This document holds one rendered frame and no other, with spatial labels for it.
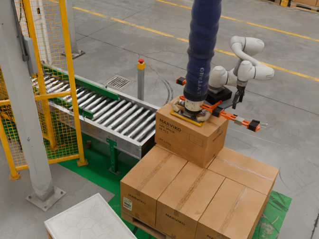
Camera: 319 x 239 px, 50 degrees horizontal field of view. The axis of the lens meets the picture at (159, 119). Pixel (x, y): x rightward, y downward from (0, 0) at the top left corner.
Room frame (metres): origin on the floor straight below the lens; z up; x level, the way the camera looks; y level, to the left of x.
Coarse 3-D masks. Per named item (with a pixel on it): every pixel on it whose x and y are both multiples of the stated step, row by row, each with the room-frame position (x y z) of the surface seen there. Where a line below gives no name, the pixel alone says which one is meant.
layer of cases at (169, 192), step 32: (160, 160) 2.43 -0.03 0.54; (224, 160) 2.48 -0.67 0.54; (256, 160) 2.51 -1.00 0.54; (128, 192) 2.08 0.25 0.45; (160, 192) 2.02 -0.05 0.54; (192, 192) 2.04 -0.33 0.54; (224, 192) 2.06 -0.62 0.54; (256, 192) 2.09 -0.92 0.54; (160, 224) 1.90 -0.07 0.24; (192, 224) 1.75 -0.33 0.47; (224, 224) 1.72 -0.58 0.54
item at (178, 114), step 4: (172, 112) 2.65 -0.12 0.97; (176, 112) 2.65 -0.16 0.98; (180, 112) 2.64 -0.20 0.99; (180, 116) 2.60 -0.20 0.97; (184, 116) 2.60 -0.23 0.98; (192, 116) 2.60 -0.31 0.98; (196, 116) 2.61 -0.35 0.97; (188, 120) 2.55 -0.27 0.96; (192, 120) 2.54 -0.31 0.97; (196, 120) 2.54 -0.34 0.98; (196, 124) 2.50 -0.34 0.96; (200, 124) 2.49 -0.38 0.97
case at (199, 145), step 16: (160, 112) 2.68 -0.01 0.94; (160, 128) 2.66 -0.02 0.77; (176, 128) 2.55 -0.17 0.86; (192, 128) 2.46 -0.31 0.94; (208, 128) 2.48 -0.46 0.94; (224, 128) 2.61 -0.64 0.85; (160, 144) 2.65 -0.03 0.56; (176, 144) 2.54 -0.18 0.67; (192, 144) 2.43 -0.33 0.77; (208, 144) 2.37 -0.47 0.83; (192, 160) 2.42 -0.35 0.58; (208, 160) 2.43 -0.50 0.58
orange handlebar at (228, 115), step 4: (180, 96) 2.76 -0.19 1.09; (184, 100) 2.71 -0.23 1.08; (204, 104) 2.65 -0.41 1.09; (204, 108) 2.60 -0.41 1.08; (208, 108) 2.59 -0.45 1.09; (224, 112) 2.54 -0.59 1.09; (228, 112) 2.53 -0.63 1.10; (224, 116) 2.49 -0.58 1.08; (228, 116) 2.47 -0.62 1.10; (232, 116) 2.49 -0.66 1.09; (244, 120) 2.43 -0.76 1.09; (244, 124) 2.38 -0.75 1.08
